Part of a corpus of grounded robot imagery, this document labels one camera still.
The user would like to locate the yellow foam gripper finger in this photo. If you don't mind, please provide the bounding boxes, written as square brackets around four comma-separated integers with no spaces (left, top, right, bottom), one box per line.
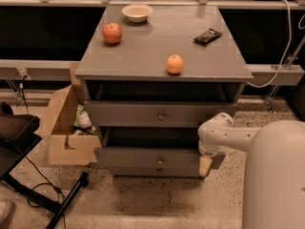
[199,156,213,177]

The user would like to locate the grey drawer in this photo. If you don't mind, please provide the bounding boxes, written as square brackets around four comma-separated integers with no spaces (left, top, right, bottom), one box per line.
[85,100,237,128]
[95,127,199,170]
[109,167,200,177]

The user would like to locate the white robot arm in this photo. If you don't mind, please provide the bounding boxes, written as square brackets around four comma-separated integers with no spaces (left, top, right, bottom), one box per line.
[198,113,305,229]

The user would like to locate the grey bottom drawer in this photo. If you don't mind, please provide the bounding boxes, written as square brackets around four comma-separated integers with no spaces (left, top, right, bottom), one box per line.
[109,167,200,177]

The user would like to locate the grey wooden drawer cabinet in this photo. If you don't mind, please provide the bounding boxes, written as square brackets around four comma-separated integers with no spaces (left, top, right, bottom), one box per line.
[75,5,254,180]

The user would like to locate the grey top drawer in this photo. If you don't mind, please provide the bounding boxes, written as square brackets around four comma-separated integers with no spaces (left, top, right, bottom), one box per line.
[85,100,237,128]

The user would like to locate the orange fruit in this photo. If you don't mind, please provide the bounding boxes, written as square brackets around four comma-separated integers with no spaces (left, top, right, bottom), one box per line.
[166,54,184,74]

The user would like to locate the black snack packet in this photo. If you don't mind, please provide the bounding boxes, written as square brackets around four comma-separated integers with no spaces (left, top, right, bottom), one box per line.
[193,29,222,46]

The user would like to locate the white green plush toy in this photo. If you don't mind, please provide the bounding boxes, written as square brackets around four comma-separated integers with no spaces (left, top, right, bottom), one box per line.
[73,104,92,129]

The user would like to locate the cardboard box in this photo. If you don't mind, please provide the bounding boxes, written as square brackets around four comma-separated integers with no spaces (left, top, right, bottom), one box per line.
[36,62,101,165]

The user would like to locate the red apple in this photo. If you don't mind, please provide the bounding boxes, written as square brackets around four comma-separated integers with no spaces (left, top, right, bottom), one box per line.
[102,23,122,45]

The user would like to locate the white bowl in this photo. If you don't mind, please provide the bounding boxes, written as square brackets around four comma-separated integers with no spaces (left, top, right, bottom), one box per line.
[121,4,153,23]

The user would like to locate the black stand leg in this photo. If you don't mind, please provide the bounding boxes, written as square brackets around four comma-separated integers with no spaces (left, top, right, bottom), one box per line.
[1,173,89,229]

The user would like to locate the black chair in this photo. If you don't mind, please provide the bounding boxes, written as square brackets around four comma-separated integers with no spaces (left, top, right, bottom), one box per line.
[0,102,40,178]

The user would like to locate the white shoe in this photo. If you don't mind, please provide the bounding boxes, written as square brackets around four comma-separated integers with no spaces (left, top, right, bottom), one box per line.
[0,200,12,225]

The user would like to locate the black floor cable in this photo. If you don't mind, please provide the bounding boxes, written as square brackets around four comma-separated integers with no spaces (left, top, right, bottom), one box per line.
[24,155,67,229]

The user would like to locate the white cable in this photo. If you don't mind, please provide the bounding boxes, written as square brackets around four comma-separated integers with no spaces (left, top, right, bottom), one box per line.
[246,0,294,89]

